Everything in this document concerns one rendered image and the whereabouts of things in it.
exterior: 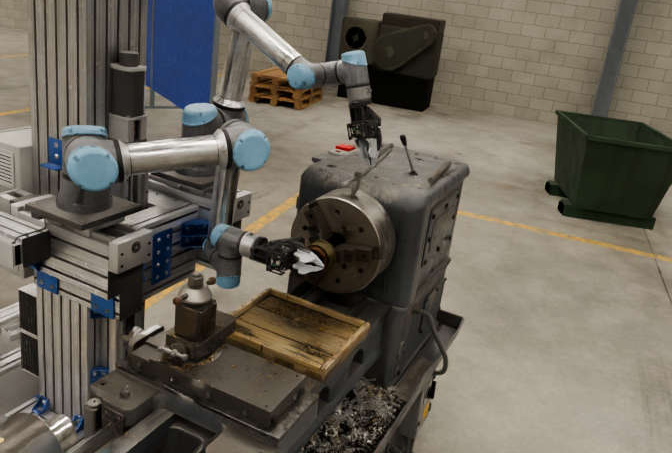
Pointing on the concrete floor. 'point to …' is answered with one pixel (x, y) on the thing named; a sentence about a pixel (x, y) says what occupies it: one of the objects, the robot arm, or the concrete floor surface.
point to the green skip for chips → (610, 169)
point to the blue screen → (183, 25)
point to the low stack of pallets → (280, 89)
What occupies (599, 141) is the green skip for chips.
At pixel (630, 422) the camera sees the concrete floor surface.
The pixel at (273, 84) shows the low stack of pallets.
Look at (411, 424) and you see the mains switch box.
